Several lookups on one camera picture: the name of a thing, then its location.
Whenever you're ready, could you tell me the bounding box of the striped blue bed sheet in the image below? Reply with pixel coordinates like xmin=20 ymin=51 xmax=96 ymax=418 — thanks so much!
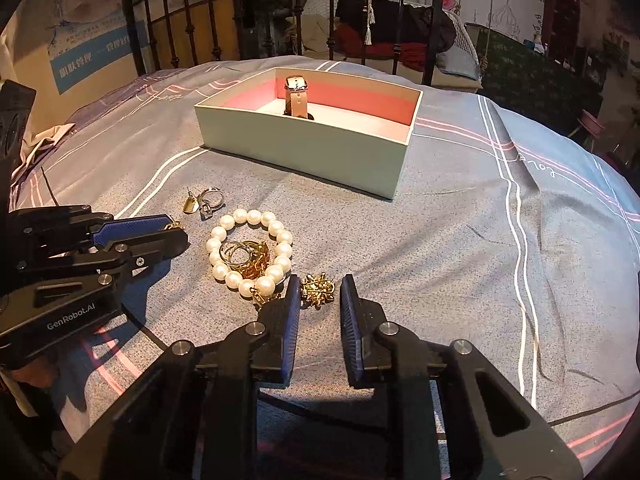
xmin=15 ymin=62 xmax=639 ymax=469

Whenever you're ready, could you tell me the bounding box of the rose gold wrist watch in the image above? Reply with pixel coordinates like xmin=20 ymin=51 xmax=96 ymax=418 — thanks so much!
xmin=284 ymin=76 xmax=314 ymax=120

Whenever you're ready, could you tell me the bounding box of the silver ring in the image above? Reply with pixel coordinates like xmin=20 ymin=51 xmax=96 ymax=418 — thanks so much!
xmin=198 ymin=186 xmax=226 ymax=221

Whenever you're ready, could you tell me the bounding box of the red cushion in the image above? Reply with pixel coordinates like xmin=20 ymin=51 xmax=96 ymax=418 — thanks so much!
xmin=334 ymin=24 xmax=426 ymax=72

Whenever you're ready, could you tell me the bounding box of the red phone booth cabinet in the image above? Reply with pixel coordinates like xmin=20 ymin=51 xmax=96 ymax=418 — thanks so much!
xmin=541 ymin=0 xmax=582 ymax=63

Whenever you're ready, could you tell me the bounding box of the black iron bed frame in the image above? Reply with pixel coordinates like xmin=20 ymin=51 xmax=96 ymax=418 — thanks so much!
xmin=122 ymin=0 xmax=445 ymax=84

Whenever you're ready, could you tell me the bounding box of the gold padlock charm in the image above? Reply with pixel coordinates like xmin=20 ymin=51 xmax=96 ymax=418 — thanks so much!
xmin=183 ymin=190 xmax=200 ymax=214

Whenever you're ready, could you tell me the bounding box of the pink stool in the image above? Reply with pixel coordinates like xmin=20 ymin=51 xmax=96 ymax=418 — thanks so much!
xmin=568 ymin=110 xmax=604 ymax=153

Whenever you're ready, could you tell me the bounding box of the mint box with red lining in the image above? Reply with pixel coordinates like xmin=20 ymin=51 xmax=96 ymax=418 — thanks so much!
xmin=194 ymin=67 xmax=423 ymax=198

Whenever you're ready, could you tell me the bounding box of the white hanging swing chair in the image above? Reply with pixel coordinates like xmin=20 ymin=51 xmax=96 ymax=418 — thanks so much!
xmin=293 ymin=0 xmax=482 ymax=93

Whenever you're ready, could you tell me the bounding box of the gold chain pile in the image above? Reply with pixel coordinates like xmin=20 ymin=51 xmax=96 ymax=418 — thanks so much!
xmin=219 ymin=238 xmax=272 ymax=280

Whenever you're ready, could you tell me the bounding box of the white pearl bracelet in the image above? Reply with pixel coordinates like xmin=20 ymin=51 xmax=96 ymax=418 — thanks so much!
xmin=205 ymin=207 xmax=295 ymax=298

